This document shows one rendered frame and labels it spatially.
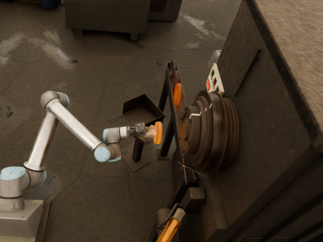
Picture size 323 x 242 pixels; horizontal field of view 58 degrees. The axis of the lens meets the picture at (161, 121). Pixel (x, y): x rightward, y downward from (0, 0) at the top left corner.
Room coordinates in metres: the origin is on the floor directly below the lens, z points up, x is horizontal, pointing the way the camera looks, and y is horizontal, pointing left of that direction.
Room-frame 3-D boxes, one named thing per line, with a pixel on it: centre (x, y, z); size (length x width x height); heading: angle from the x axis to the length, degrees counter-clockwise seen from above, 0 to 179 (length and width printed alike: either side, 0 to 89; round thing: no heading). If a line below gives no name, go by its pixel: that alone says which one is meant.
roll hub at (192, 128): (1.07, -0.16, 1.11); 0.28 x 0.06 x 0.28; 15
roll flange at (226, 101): (1.12, -0.34, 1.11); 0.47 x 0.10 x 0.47; 15
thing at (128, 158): (1.50, 0.15, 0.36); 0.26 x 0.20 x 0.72; 50
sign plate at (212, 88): (1.45, -0.27, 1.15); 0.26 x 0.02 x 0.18; 15
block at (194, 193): (0.87, -0.33, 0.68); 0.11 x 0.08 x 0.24; 105
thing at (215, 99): (1.10, -0.26, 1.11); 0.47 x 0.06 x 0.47; 15
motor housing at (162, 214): (0.74, -0.22, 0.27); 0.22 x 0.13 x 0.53; 15
